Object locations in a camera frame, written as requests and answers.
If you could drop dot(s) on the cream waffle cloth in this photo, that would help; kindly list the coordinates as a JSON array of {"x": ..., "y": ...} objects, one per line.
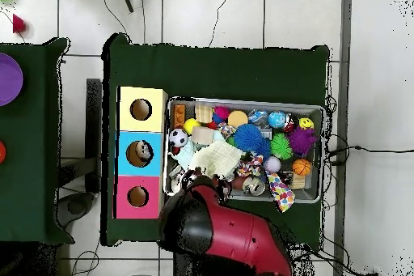
[{"x": 216, "y": 159}]

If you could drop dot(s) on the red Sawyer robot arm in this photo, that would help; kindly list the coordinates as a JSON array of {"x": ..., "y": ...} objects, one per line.
[{"x": 236, "y": 230}]

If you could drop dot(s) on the shallow clear mesh bin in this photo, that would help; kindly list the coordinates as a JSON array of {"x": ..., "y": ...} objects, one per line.
[{"x": 284, "y": 107}]

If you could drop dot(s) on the plain wooden cube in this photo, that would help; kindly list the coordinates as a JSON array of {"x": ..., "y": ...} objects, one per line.
[{"x": 202, "y": 135}]

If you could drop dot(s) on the yellow tennis ball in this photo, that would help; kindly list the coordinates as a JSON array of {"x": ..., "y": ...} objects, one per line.
[{"x": 190, "y": 125}]

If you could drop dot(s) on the mint green waffle cloth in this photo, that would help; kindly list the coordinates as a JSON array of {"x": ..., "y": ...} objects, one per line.
[{"x": 186, "y": 156}]

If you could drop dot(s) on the small soccer ball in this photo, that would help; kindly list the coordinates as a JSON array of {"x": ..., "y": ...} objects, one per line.
[{"x": 178, "y": 137}]

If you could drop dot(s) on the large blue spiky ball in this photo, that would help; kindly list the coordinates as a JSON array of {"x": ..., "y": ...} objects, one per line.
[{"x": 248, "y": 137}]

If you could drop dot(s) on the dark green table cloth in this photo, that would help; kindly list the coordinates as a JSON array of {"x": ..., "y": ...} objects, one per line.
[
  {"x": 32, "y": 175},
  {"x": 210, "y": 72}
]

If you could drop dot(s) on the blue globe ball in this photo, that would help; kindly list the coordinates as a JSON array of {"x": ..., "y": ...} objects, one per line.
[{"x": 277, "y": 119}]

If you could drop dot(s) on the purple spiky toy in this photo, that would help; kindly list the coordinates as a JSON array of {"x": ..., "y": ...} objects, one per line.
[{"x": 302, "y": 140}]

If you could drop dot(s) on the yellow smiley ball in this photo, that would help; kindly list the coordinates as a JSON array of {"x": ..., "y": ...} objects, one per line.
[{"x": 306, "y": 123}]

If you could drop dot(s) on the red ball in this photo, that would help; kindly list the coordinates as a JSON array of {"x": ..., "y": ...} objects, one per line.
[{"x": 2, "y": 152}]

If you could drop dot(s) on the purple bowl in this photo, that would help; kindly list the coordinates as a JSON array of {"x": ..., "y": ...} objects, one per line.
[{"x": 9, "y": 78}]

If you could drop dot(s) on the small red floor toy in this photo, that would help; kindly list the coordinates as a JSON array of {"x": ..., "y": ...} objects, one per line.
[{"x": 17, "y": 24}]

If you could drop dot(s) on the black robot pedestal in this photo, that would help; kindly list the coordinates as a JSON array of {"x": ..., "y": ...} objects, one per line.
[{"x": 194, "y": 269}]

